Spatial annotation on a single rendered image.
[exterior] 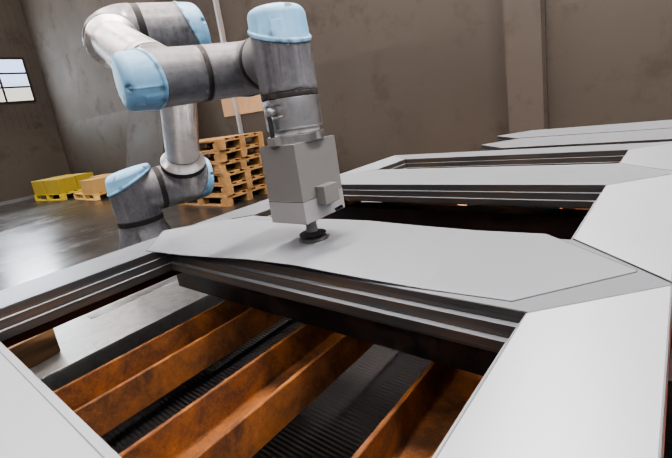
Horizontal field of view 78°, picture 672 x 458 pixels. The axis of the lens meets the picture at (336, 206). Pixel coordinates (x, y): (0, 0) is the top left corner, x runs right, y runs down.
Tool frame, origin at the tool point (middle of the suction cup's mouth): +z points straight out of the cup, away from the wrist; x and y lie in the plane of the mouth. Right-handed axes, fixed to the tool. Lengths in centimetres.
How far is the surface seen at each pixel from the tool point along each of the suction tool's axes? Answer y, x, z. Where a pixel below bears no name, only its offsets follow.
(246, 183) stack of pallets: 318, 402, 63
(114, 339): -14.5, 40.2, 16.8
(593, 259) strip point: 3.5, -33.6, -0.5
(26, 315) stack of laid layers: -28.5, 25.6, 1.5
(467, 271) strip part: -2.9, -23.2, -0.5
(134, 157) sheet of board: 306, 663, 14
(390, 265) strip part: -4.3, -15.0, -0.7
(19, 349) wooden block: -27, 45, 13
